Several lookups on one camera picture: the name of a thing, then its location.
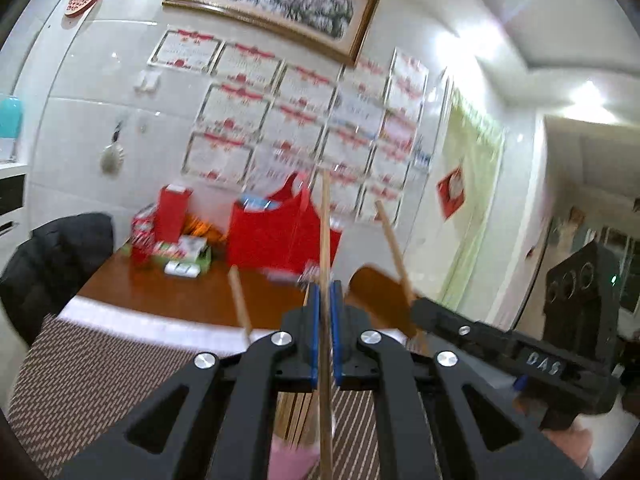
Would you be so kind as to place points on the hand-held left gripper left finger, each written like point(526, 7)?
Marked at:
point(314, 330)

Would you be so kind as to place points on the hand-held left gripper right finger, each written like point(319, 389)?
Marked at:
point(337, 330)

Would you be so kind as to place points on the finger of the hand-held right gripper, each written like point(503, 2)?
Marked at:
point(440, 317)

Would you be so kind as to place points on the single wooden chopstick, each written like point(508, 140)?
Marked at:
point(325, 240)
point(395, 252)

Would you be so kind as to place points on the group of wooden chopsticks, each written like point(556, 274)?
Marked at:
point(295, 420)

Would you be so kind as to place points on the pink cup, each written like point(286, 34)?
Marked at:
point(295, 462)

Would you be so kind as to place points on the person's right hand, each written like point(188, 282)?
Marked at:
point(570, 442)

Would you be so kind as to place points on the brown wooden chair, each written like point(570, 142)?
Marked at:
point(375, 295)

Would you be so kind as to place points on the clear plastic bag of pens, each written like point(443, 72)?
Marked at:
point(285, 275)

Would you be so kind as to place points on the red gift bag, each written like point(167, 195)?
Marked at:
point(270, 240)

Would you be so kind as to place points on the red diamond heart ornament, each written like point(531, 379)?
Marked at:
point(452, 192)

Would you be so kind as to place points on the green tray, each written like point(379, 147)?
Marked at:
point(200, 260)

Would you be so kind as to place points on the small white device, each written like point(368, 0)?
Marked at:
point(181, 269)

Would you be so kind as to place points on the orange snack packets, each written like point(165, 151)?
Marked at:
point(205, 230)

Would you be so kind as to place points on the light green curtain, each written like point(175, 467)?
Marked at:
point(475, 160)

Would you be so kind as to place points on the white table mat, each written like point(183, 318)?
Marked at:
point(150, 320)

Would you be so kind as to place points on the tall red box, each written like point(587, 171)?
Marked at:
point(172, 215)

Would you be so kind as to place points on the brown polka dot tablecloth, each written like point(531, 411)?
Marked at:
point(100, 380)

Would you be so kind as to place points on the hanging turtle shell ornament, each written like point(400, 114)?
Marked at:
point(111, 157)

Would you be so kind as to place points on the black jacket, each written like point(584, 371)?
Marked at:
point(55, 260)

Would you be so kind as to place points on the white sideboard cabinet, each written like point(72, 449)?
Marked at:
point(10, 200)

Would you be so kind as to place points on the teal humidifier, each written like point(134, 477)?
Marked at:
point(10, 120)

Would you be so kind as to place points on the small wall photo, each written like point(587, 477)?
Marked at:
point(422, 157)

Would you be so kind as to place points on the wall of award certificates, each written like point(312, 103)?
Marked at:
point(250, 105)

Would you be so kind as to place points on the white double wall switch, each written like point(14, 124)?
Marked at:
point(147, 81)

